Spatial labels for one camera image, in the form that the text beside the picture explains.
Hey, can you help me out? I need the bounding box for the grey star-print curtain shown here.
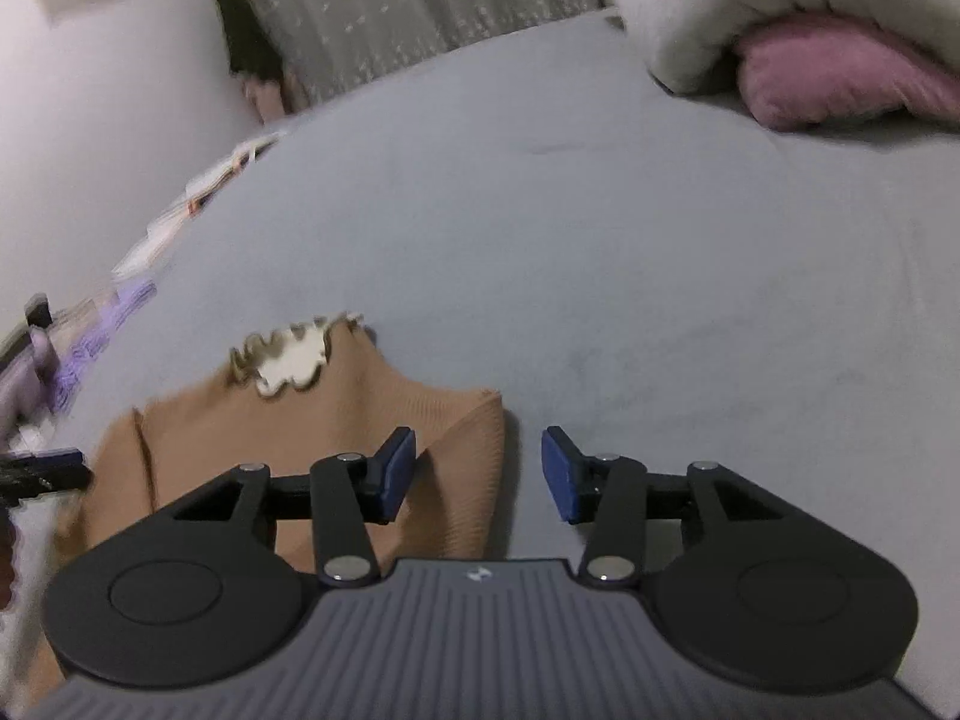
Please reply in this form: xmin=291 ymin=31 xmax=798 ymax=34
xmin=217 ymin=0 xmax=601 ymax=102

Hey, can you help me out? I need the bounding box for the open white book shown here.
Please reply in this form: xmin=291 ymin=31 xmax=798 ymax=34
xmin=184 ymin=131 xmax=290 ymax=215

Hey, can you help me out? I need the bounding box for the brown ribbed sweater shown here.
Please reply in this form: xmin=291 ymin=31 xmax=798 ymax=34
xmin=22 ymin=311 xmax=507 ymax=713

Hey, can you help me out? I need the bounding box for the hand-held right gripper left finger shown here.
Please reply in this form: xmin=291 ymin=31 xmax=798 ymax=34
xmin=97 ymin=427 xmax=416 ymax=587

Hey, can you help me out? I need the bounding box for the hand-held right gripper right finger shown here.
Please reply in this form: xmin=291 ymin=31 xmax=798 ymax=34
xmin=541 ymin=426 xmax=856 ymax=584

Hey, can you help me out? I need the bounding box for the light grey pillow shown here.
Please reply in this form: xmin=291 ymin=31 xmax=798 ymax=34
xmin=600 ymin=0 xmax=960 ymax=95

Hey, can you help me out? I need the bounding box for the pink cushion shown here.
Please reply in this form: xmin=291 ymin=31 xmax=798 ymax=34
xmin=733 ymin=11 xmax=960 ymax=132

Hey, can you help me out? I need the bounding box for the grey bed blanket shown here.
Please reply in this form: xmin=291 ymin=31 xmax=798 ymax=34
xmin=0 ymin=11 xmax=960 ymax=720

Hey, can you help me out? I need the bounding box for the pink hanging garment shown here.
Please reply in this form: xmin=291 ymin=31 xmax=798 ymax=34
xmin=240 ymin=64 xmax=301 ymax=125

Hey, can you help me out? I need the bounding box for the open book with orange edge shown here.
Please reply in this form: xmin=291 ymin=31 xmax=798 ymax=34
xmin=112 ymin=195 xmax=197 ymax=278

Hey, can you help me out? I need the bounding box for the dark green hanging garment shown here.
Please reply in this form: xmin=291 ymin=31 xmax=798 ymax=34
xmin=214 ymin=0 xmax=290 ymax=80

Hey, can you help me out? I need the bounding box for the purple garment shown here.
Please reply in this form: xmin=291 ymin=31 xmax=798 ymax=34
xmin=49 ymin=277 xmax=158 ymax=413

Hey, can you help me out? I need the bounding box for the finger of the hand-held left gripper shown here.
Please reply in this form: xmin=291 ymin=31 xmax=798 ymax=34
xmin=0 ymin=448 xmax=92 ymax=505

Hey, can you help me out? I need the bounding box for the white cloth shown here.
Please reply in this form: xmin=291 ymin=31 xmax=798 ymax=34
xmin=0 ymin=499 xmax=68 ymax=638

